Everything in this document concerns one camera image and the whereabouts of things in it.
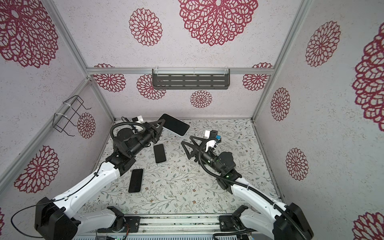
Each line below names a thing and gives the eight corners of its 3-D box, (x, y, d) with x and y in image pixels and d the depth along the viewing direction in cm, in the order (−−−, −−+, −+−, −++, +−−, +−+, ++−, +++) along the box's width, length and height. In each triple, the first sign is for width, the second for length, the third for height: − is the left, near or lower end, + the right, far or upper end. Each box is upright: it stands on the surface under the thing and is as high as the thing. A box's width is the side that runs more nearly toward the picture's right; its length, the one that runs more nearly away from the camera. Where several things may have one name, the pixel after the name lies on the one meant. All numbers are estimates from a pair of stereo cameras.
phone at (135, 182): (127, 192, 86) (126, 190, 84) (133, 170, 95) (132, 168, 93) (140, 192, 86) (138, 190, 84) (144, 170, 95) (143, 168, 93)
